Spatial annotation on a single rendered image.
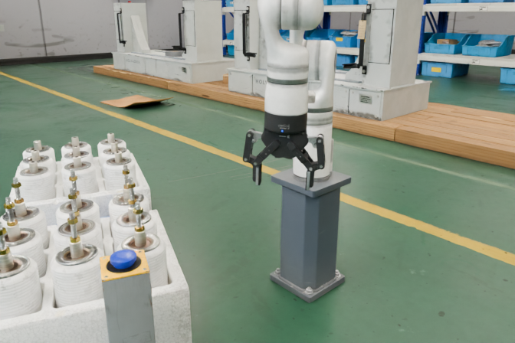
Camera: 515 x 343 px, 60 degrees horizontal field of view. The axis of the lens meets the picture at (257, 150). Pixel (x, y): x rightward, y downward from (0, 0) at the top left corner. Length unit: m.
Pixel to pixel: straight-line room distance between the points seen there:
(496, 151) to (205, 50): 2.67
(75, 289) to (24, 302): 0.09
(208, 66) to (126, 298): 3.56
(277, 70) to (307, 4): 0.11
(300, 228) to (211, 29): 3.25
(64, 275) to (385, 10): 2.26
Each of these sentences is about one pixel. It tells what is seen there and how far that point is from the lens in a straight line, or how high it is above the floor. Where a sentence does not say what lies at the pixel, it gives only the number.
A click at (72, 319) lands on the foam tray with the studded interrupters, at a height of 0.17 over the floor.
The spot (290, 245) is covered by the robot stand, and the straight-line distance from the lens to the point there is 1.15.
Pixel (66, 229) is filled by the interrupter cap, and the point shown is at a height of 0.25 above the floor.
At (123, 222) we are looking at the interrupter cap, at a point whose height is 0.25.
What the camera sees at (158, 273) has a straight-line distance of 0.92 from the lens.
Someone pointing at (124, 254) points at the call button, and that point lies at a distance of 0.74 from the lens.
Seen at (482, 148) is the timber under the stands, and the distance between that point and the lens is 2.40.
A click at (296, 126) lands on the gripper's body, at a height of 0.51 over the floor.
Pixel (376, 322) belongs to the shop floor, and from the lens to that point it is 1.14.
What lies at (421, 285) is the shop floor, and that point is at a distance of 1.30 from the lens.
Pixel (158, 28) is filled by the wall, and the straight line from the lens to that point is 8.04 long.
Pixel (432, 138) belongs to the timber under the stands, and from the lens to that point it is 2.49.
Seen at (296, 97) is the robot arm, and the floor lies 0.56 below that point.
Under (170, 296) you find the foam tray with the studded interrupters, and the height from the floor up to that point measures 0.17.
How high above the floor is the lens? 0.69
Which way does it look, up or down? 17 degrees down
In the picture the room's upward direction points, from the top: straight up
